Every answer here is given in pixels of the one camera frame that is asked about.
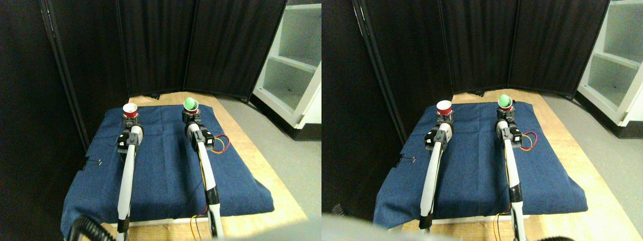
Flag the dark blue cloth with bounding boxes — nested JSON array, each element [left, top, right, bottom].
[[373, 100, 588, 229], [60, 102, 275, 236]]

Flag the black curtain stand pole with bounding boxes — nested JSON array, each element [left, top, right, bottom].
[[352, 0, 408, 145], [40, 0, 91, 151]]

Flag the white shelf unit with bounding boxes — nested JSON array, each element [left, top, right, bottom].
[[253, 4, 322, 130], [577, 0, 643, 127]]

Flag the orange wire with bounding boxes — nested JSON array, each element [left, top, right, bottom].
[[520, 132, 538, 151], [190, 203, 210, 239], [211, 135, 231, 154], [492, 211, 513, 241]]

